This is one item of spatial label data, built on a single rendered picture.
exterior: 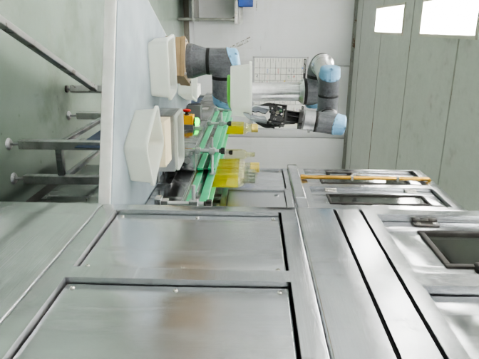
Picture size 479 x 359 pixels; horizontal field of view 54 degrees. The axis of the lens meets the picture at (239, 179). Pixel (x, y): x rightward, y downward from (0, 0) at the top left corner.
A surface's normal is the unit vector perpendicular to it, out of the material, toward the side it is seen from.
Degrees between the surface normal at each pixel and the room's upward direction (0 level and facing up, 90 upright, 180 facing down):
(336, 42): 90
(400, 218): 90
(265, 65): 90
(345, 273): 90
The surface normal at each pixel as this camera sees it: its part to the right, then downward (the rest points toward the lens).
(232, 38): -0.03, 0.31
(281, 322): 0.00, -0.95
